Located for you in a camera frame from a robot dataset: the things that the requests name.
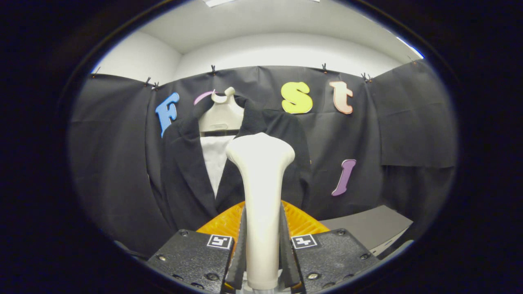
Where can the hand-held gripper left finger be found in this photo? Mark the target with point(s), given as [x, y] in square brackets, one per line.
[192, 255]

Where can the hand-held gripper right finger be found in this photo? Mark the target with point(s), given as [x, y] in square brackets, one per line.
[335, 253]

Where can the black jacket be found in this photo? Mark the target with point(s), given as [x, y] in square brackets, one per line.
[188, 179]

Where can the white garment steamer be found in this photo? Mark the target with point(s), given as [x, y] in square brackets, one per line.
[261, 183]

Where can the beige grey cabinet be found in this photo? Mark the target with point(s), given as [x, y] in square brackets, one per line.
[367, 228]

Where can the black backdrop cloth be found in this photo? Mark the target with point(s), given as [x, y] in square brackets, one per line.
[114, 163]

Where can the white mannequin torso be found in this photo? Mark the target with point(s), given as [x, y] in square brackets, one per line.
[220, 116]

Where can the ceiling light panel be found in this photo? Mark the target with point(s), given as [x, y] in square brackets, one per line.
[218, 2]

